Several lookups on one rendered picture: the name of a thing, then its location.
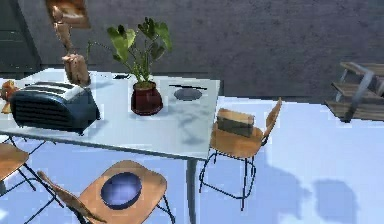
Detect orange brown food item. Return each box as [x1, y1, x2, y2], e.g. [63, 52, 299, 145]
[0, 79, 20, 115]

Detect grey round plate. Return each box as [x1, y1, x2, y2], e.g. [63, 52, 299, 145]
[173, 87, 203, 102]

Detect black thin knife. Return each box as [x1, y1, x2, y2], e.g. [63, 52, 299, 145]
[168, 84, 208, 91]

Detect white dining table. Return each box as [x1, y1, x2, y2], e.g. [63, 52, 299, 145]
[0, 68, 221, 224]

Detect green house plant red pot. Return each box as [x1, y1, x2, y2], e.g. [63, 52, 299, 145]
[87, 17, 174, 117]

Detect wooden chair black legs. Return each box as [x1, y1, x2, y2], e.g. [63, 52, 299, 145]
[0, 134, 48, 198]
[36, 159, 176, 224]
[198, 97, 283, 212]

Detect blue round bowl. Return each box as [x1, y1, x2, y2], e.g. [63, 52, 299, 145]
[100, 171, 143, 211]

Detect dark blue toaster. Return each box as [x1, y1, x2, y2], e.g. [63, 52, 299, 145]
[9, 80, 101, 136]

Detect wooden slatted shelf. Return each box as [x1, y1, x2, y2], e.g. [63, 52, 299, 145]
[325, 61, 384, 124]

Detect dark room door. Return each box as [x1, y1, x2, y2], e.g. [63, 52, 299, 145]
[0, 0, 43, 73]

